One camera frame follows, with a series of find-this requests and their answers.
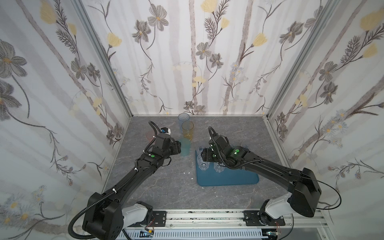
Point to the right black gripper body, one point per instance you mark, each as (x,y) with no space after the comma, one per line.
(205,155)

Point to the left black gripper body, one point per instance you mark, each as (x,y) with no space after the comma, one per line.
(176,147)

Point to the clear faceted glass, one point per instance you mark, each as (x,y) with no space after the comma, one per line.
(219,168)
(202,165)

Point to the teal plastic tray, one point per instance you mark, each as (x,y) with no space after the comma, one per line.
(210,178)

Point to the yellow tall plastic cup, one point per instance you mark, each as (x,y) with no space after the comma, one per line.
(188,130)

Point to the blue tall plastic cup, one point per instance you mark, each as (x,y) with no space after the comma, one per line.
(183,117)

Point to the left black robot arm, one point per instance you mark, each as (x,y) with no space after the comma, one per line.
(105,216)

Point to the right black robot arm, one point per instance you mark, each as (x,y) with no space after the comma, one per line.
(303,189)

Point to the pink small plastic cup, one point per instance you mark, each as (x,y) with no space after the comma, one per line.
(150,136)

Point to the green tall plastic cup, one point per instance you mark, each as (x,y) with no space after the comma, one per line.
(185,147)

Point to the white perforated cable duct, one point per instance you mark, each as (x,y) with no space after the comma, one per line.
(194,234)

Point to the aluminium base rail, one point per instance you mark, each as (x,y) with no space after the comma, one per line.
(296,228)

